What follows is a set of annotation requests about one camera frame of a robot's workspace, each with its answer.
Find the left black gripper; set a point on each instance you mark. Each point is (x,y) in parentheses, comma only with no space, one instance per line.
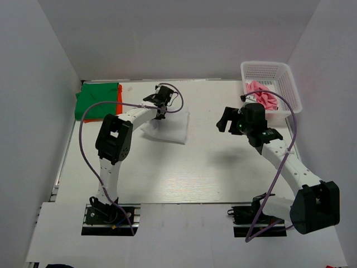
(159,117)

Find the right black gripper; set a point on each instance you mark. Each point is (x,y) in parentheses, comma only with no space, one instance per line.
(231,114)

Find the white t shirt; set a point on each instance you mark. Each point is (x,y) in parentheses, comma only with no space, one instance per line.
(171,129)

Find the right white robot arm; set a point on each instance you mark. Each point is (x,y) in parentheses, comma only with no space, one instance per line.
(316,203)

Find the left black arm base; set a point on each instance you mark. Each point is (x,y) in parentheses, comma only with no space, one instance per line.
(96,224)

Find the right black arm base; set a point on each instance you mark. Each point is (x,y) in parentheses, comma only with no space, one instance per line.
(242,217)

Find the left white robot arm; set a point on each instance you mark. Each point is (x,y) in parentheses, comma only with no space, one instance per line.
(114,142)

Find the pink t shirt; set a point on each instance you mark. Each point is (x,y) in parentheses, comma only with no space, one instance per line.
(260,93)

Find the folded orange t shirt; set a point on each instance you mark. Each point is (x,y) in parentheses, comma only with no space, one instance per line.
(118,110)

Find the white plastic basket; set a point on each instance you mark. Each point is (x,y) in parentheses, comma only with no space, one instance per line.
(277,77)

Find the folded green t shirt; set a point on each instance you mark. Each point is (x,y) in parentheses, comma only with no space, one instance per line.
(94,93)

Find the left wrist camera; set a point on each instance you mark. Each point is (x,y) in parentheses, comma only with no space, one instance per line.
(163,92)

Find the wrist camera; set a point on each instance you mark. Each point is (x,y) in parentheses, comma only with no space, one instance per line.
(253,118)
(163,92)

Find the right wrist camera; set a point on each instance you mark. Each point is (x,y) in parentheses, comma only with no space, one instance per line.
(253,118)

